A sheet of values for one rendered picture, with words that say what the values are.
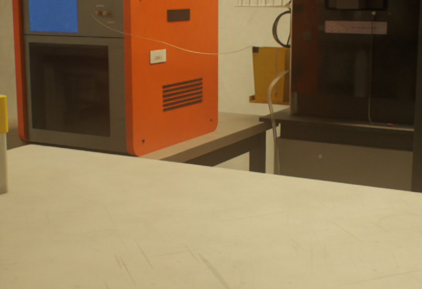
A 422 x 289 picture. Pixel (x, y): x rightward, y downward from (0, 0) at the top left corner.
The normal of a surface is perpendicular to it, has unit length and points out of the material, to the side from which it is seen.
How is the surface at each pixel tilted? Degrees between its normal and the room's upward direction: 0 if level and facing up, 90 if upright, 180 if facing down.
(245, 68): 90
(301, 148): 90
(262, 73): 93
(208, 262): 0
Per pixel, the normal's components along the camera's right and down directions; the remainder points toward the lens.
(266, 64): -0.47, 0.21
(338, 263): 0.00, -0.98
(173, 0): 0.88, 0.09
